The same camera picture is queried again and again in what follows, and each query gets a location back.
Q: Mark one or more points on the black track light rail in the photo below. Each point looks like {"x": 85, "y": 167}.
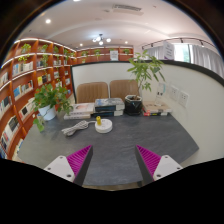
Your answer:
{"x": 181, "y": 40}

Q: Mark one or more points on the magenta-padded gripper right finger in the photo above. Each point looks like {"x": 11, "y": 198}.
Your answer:
{"x": 165, "y": 166}

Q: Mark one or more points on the pale grey curtain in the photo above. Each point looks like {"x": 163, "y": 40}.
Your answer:
{"x": 206, "y": 58}

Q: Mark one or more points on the white hanging sign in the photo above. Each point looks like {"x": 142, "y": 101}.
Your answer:
{"x": 168, "y": 50}

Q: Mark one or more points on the round white power strip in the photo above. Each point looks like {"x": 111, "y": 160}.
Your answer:
{"x": 105, "y": 128}

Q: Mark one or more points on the tall plant in black pot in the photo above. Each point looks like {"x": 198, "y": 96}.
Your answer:
{"x": 133, "y": 106}

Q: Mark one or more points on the brown padded chair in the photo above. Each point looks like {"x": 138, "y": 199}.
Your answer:
{"x": 122, "y": 88}
{"x": 91, "y": 91}

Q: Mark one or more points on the thick grey-cover book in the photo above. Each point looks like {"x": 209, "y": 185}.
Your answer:
{"x": 108, "y": 103}

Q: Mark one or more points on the dark blue-spine book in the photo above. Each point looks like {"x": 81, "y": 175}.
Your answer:
{"x": 106, "y": 113}

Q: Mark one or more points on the white book with pale cover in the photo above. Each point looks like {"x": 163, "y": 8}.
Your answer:
{"x": 81, "y": 108}

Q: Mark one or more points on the white wall socket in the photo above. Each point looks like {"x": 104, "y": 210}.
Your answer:
{"x": 174, "y": 93}
{"x": 183, "y": 99}

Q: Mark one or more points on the red and white book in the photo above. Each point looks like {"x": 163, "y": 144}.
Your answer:
{"x": 155, "y": 114}

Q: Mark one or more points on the recessed ceiling lights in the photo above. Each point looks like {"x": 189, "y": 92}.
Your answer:
{"x": 48, "y": 21}

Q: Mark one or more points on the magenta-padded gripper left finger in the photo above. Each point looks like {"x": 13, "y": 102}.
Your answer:
{"x": 60, "y": 166}

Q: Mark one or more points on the thin white book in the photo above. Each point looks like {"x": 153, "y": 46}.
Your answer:
{"x": 76, "y": 116}

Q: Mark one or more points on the orange bookshelf unit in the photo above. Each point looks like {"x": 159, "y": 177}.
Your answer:
{"x": 20, "y": 90}

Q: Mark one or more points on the ceiling air vent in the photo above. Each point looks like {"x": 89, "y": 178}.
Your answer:
{"x": 127, "y": 8}

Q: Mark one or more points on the leafy plant in white pot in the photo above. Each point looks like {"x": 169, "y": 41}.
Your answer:
{"x": 48, "y": 112}

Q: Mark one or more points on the white poster on shelf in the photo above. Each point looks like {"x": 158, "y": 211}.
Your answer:
{"x": 114, "y": 55}

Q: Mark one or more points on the ceiling lamp with round bulbs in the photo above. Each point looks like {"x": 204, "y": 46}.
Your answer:
{"x": 99, "y": 39}

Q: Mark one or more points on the clear acrylic sign holder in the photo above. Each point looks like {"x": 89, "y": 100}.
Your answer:
{"x": 160, "y": 93}

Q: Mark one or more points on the beige-cover book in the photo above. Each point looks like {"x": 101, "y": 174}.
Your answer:
{"x": 156, "y": 107}

